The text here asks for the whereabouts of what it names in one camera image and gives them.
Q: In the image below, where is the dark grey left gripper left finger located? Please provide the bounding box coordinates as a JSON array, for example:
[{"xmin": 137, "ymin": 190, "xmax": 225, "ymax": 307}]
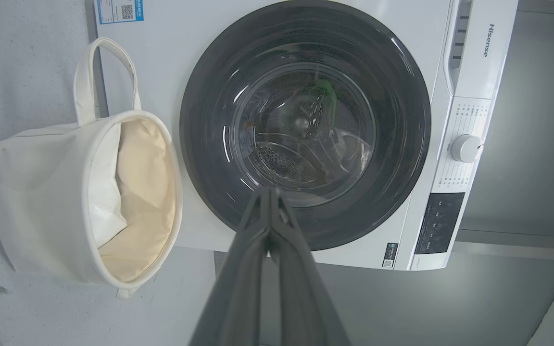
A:
[{"xmin": 188, "ymin": 187, "xmax": 270, "ymax": 346}]

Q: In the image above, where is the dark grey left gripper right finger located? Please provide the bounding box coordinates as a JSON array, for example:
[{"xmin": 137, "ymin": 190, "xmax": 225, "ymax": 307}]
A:
[{"xmin": 269, "ymin": 187, "xmax": 353, "ymax": 346}]

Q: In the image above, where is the black round glass washer door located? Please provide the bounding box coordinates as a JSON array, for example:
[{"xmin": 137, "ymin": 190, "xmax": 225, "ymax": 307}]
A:
[{"xmin": 179, "ymin": 0, "xmax": 431, "ymax": 251}]

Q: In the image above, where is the black washing machine control panel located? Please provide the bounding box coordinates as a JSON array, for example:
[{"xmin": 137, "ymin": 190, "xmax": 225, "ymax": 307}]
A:
[{"xmin": 415, "ymin": 192, "xmax": 465, "ymax": 255}]

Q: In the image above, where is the cream fabric laundry basket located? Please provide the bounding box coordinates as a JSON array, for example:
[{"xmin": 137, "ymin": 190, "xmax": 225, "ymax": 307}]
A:
[{"xmin": 0, "ymin": 37, "xmax": 184, "ymax": 299}]

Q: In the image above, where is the white Hisense washing machine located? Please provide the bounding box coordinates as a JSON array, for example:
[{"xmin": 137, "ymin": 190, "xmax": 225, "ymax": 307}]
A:
[{"xmin": 93, "ymin": 0, "xmax": 519, "ymax": 271}]

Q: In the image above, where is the small QR code sticker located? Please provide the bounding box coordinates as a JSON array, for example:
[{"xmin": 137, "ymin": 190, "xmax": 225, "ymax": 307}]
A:
[{"xmin": 382, "ymin": 243, "xmax": 399, "ymax": 268}]

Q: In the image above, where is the white liner sheet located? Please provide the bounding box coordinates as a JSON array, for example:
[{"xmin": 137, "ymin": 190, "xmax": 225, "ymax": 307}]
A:
[{"xmin": 88, "ymin": 123, "xmax": 128, "ymax": 248}]

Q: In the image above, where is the white control knob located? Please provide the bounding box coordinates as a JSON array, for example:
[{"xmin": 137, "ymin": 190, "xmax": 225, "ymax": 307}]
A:
[{"xmin": 451, "ymin": 134, "xmax": 484, "ymax": 163}]

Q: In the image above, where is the white detergent drawer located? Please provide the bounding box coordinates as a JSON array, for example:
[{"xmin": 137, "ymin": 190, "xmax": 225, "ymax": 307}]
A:
[{"xmin": 443, "ymin": 0, "xmax": 519, "ymax": 100}]

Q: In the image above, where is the blue energy label sticker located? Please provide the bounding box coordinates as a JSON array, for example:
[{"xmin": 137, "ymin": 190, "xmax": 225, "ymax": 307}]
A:
[{"xmin": 95, "ymin": 0, "xmax": 144, "ymax": 25}]

